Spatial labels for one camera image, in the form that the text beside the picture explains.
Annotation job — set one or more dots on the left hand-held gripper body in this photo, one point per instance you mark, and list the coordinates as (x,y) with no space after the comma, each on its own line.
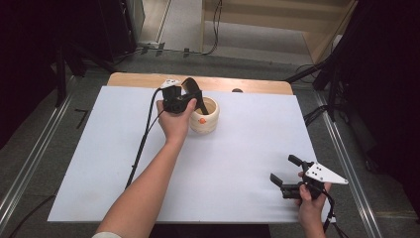
(173,99)

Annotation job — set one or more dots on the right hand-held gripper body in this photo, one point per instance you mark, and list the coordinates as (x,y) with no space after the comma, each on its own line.
(325,175)

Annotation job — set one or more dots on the black knife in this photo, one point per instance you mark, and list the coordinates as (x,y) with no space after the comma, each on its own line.
(192,86)

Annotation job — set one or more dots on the cream ribbed cup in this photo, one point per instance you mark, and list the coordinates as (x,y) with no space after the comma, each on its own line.
(205,123)

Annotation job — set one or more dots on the person's left hand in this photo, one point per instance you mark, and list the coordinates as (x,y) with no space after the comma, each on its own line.
(175,125)

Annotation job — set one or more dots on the person's right hand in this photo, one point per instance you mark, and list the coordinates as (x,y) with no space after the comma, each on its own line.
(310,208)

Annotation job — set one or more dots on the wooden table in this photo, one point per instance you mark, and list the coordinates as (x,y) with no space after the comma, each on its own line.
(138,80)

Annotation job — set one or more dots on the small black knob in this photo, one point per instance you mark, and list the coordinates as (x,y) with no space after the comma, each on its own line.
(237,90)

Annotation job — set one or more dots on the white paper sheet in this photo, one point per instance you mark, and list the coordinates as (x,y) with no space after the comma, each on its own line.
(231,172)

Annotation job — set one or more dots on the black stand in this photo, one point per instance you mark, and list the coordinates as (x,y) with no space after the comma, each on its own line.
(61,76)
(332,82)

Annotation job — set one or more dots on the dark cabinet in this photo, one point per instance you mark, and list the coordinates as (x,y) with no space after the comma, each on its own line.
(122,26)

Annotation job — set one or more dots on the wooden shelf unit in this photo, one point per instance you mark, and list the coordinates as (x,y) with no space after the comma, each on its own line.
(264,16)

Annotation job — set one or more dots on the metal floor rail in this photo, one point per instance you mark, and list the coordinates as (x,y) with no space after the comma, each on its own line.
(36,148)
(346,165)

